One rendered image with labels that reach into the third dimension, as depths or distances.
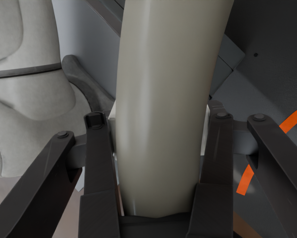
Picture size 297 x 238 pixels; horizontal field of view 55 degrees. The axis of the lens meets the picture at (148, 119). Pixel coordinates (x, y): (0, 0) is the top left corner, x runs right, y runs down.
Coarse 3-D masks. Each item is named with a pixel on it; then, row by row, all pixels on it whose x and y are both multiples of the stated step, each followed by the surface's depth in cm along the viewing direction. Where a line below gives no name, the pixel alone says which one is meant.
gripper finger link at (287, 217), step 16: (256, 128) 14; (272, 128) 14; (272, 144) 12; (288, 144) 12; (256, 160) 15; (272, 160) 12; (288, 160) 11; (256, 176) 14; (272, 176) 12; (288, 176) 10; (272, 192) 12; (288, 192) 10; (288, 208) 11; (288, 224) 11
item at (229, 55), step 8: (104, 0) 64; (112, 0) 67; (120, 0) 71; (112, 8) 64; (120, 8) 67; (120, 16) 64; (224, 40) 119; (224, 48) 109; (232, 48) 119; (224, 56) 101; (232, 56) 109; (240, 56) 118; (256, 56) 126; (216, 64) 88; (224, 64) 94; (232, 64) 100; (216, 72) 82; (224, 72) 87; (216, 80) 77; (224, 80) 83; (216, 88) 73
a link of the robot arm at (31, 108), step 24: (48, 72) 47; (0, 96) 43; (24, 96) 44; (48, 96) 47; (72, 96) 53; (0, 120) 42; (24, 120) 44; (48, 120) 47; (72, 120) 52; (0, 144) 42; (24, 144) 44; (0, 168) 43; (24, 168) 46
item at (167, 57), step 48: (144, 0) 7; (192, 0) 7; (144, 48) 8; (192, 48) 7; (144, 96) 8; (192, 96) 8; (144, 144) 9; (192, 144) 9; (144, 192) 9; (192, 192) 10
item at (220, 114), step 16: (224, 112) 16; (224, 128) 14; (208, 144) 13; (224, 144) 13; (208, 160) 12; (224, 160) 12; (208, 176) 11; (224, 176) 11; (208, 192) 9; (224, 192) 9; (192, 208) 9; (208, 208) 9; (224, 208) 9; (192, 224) 8; (208, 224) 8; (224, 224) 8
